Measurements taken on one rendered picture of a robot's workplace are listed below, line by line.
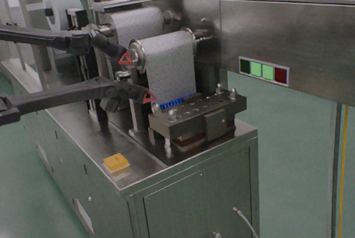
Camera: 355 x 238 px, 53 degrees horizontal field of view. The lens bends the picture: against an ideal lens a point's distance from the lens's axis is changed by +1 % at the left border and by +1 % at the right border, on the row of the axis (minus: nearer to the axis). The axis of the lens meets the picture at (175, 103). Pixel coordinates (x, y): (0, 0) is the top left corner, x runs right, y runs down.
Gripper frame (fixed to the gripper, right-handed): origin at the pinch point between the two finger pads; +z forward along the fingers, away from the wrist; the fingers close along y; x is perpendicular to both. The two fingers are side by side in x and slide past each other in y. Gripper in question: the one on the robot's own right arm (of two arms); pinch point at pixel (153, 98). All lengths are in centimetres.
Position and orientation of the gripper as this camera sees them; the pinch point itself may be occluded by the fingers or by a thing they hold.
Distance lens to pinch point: 150.9
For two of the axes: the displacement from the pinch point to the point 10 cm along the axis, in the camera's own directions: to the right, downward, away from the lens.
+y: 5.5, 2.7, -7.9
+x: 3.3, -9.4, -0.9
